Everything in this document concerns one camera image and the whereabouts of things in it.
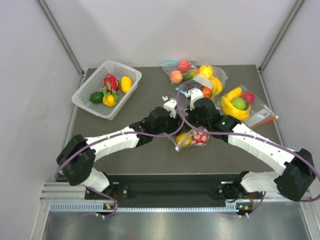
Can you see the dark purple grapes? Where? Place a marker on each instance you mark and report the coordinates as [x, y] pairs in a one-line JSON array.
[[191, 84]]

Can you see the yellow banana in grape bag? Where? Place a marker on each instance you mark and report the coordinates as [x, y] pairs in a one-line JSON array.
[[217, 87]]

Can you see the polka dot zip bag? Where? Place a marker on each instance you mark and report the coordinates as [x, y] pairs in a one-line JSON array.
[[185, 129]]

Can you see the yellow lemon in basket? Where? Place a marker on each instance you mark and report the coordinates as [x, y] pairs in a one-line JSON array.
[[109, 101]]

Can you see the red slider zip bag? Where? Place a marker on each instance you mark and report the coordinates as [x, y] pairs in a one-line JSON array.
[[260, 113]]

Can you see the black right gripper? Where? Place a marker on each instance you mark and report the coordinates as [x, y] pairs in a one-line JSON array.
[[190, 114]]

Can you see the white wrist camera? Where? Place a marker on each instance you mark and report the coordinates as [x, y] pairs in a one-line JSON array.
[[170, 104], [195, 95]]

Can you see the yellow mango in basket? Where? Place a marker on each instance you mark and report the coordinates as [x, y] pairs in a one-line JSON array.
[[126, 84]]

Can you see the red pepper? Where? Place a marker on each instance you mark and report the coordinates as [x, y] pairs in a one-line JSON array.
[[199, 138]]

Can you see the aluminium frame post right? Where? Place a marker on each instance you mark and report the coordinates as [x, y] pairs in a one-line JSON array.
[[298, 5]]

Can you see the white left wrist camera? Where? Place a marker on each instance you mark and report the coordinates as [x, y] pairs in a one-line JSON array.
[[170, 104]]

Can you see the red apple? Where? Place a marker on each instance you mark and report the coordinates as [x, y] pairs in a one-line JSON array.
[[184, 66]]

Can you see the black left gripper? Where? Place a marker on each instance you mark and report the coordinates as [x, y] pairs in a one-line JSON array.
[[176, 123]]

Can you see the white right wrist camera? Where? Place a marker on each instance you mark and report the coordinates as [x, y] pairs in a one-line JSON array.
[[195, 95]]

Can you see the blue zip bag with grapes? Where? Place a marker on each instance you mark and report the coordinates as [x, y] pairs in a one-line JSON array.
[[218, 73]]

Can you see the red fruit in bag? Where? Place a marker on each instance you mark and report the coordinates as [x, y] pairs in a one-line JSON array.
[[249, 97]]

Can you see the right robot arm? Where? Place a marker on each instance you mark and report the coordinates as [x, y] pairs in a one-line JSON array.
[[293, 171]]

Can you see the aluminium frame post left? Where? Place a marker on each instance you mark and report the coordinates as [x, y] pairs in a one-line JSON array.
[[60, 35]]

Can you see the zip bag with apple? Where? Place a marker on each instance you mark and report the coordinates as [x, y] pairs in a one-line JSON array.
[[170, 66]]

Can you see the red dragon fruit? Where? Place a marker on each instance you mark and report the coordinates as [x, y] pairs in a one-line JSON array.
[[110, 86]]

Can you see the yellow banana bunch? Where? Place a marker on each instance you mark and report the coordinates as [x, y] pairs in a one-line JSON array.
[[229, 109]]

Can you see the small orange pumpkin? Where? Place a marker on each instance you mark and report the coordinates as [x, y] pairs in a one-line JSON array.
[[207, 92]]

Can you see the green lime in basket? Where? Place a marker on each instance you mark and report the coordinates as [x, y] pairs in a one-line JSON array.
[[96, 97]]

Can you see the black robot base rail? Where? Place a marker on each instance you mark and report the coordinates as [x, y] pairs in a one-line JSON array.
[[168, 190]]

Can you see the orange yellow round fruit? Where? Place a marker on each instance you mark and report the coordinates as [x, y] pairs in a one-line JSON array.
[[206, 71]]

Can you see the pink peach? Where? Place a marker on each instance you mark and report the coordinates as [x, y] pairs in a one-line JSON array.
[[176, 77]]

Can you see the green red mango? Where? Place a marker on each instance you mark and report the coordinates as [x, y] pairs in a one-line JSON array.
[[188, 75]]

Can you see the white perforated plastic basket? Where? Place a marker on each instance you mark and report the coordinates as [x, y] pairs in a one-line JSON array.
[[95, 83]]

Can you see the aluminium frame post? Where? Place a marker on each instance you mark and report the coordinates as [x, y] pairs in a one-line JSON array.
[[60, 35], [298, 5]]

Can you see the green apple in bag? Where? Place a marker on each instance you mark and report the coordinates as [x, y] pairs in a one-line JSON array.
[[239, 103]]

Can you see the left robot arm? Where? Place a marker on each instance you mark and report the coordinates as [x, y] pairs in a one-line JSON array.
[[76, 160]]

